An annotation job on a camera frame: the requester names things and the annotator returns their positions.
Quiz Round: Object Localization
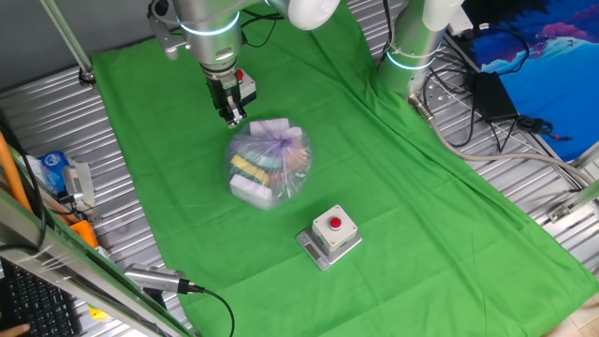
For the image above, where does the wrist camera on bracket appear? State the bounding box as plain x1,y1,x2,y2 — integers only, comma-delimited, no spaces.
147,0,189,61

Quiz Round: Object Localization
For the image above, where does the blue tissue pack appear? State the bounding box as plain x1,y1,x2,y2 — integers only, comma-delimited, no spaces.
25,150,72,196

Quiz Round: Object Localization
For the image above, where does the person's hand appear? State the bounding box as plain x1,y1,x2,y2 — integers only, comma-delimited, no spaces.
0,323,30,337

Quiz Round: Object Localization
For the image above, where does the black base cable bundle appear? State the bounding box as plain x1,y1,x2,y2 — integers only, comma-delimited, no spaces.
419,58,479,150

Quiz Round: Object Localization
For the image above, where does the teal sponge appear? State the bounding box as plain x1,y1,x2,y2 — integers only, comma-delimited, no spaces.
242,148,285,170

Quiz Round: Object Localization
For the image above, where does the aluminium frame beam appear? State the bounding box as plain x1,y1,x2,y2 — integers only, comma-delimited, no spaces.
0,184,198,337

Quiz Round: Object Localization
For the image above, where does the black camera cable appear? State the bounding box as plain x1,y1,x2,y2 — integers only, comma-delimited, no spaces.
180,279,236,337

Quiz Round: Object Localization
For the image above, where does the orange tube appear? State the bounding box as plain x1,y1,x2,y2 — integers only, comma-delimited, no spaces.
0,130,34,214

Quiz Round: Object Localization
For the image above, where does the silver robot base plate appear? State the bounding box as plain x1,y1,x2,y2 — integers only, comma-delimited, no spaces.
414,69,454,114

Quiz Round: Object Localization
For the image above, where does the black power adapter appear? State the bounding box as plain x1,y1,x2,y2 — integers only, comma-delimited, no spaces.
471,71,519,124

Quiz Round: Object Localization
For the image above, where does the grey corrugated hose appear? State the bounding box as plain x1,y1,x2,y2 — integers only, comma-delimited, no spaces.
406,92,596,188

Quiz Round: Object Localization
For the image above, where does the green cloth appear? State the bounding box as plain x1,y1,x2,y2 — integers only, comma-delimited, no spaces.
91,0,599,337

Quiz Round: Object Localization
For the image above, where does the short aluminium profile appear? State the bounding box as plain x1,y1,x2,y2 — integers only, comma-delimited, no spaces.
546,180,599,225

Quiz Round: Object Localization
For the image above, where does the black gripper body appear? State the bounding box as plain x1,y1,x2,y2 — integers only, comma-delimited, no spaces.
205,74,241,112

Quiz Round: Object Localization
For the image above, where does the clear plastic bag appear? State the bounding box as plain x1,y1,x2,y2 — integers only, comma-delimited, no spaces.
225,116,314,211

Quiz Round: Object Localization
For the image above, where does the silver depth camera with cable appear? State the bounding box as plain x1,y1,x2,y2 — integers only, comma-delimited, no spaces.
123,262,189,297

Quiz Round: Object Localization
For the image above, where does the tan block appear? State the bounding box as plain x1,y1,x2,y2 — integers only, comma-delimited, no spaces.
284,139,309,173

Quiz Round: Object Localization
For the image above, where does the black keyboard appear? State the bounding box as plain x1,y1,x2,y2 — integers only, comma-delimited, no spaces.
0,260,84,337

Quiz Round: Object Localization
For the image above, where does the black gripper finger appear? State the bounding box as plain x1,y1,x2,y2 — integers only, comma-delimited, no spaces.
226,86,249,128
214,103,234,128

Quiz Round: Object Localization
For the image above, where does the grey red-button box black base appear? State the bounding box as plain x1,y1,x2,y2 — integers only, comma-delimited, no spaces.
233,68,258,107

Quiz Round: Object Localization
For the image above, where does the blue poster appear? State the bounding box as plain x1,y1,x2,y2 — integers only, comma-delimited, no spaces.
467,0,599,163

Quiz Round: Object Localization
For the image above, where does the aluminium frame post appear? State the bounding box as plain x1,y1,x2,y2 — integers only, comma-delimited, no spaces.
39,0,97,87

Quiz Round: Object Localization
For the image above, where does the black adapter cable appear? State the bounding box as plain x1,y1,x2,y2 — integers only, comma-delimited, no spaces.
486,114,573,154

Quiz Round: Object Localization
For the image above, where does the yellow sponge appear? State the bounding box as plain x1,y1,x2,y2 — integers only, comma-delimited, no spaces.
230,154,271,184

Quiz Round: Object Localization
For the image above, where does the orange box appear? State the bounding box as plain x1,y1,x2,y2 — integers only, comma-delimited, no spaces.
69,219,100,249

